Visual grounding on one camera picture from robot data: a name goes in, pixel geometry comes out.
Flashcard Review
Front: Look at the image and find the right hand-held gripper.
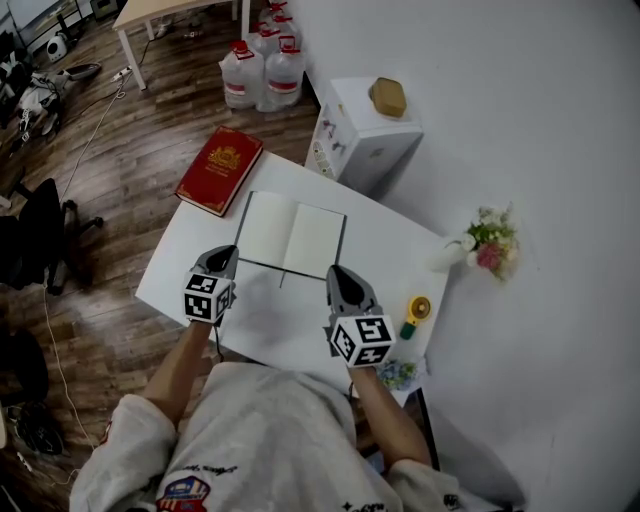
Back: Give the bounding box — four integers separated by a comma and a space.
326, 265, 397, 369

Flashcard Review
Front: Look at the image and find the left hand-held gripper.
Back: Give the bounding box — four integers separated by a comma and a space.
183, 244, 240, 326

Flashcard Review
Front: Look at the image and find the grey notebook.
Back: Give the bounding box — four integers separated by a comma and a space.
234, 190, 348, 290

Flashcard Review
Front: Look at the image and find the person's right forearm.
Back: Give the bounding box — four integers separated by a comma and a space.
349, 367, 434, 469

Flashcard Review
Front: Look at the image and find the person's left forearm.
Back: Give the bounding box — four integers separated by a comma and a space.
142, 319, 216, 429

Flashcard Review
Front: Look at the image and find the yellow green handheld fan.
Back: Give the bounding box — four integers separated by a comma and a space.
398, 295, 432, 341

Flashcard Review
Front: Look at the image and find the white table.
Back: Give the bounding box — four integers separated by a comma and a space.
134, 149, 451, 401

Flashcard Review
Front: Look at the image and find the red hardcover book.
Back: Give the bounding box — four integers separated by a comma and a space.
174, 124, 265, 218

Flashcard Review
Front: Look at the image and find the white water dispenser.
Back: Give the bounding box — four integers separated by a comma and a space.
304, 76, 425, 199

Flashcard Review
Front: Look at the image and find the flower bouquet in white vase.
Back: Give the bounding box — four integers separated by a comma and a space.
429, 202, 521, 281

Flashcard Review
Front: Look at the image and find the person's grey sweatshirt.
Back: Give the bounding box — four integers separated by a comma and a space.
69, 359, 461, 512

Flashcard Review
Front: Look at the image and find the black office chair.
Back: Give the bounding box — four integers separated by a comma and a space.
0, 177, 105, 296

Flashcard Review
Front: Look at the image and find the group of clear water jugs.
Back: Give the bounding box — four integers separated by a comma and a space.
218, 0, 305, 114

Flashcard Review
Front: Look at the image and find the tan lidded box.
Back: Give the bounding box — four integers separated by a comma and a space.
368, 77, 408, 119

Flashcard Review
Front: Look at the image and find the black round chair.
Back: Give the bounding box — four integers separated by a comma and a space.
0, 329, 50, 406

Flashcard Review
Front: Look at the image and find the black headset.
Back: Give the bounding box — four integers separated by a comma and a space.
17, 404, 66, 456

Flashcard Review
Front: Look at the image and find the light wood table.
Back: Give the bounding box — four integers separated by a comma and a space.
112, 0, 251, 92

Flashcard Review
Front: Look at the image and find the white round appliance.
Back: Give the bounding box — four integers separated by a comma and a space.
46, 32, 70, 64

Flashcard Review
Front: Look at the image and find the white floor cable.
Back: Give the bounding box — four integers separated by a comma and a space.
42, 77, 126, 451

